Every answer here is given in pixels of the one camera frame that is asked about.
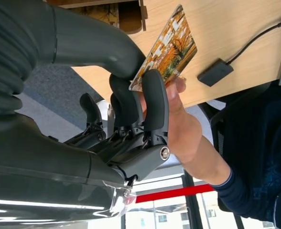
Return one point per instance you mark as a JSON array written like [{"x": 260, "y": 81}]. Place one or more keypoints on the black card reader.
[{"x": 214, "y": 72}]

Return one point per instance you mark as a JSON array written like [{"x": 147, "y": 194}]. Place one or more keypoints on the dark speckled floor rug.
[{"x": 59, "y": 94}]

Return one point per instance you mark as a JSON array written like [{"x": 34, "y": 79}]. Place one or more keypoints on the red barrier belt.
[{"x": 173, "y": 193}]

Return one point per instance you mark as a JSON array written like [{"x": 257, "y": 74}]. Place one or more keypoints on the person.
[{"x": 257, "y": 142}]

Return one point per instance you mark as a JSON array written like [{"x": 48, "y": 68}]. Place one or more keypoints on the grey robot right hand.
[{"x": 47, "y": 158}]

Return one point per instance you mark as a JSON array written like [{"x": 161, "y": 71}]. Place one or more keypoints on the brown wooden card holder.
[{"x": 131, "y": 15}]

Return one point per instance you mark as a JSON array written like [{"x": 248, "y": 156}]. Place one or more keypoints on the black office chair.
[{"x": 216, "y": 123}]

